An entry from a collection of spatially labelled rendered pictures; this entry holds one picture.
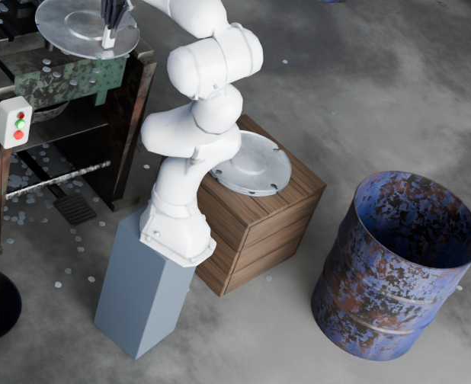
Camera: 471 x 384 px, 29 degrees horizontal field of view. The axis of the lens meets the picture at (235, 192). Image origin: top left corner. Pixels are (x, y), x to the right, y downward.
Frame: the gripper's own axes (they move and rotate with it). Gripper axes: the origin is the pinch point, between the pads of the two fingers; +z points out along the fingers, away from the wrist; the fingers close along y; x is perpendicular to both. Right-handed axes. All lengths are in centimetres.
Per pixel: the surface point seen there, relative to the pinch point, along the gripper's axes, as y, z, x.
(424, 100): -3, 82, 195
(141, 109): -6.6, 38.1, 24.3
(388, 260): 79, 38, 53
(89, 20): -11.1, 2.8, 1.4
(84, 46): -2.5, 3.8, -5.6
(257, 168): 27, 44, 48
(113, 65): -12.4, 22.7, 14.6
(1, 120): -4.0, 24.2, -28.1
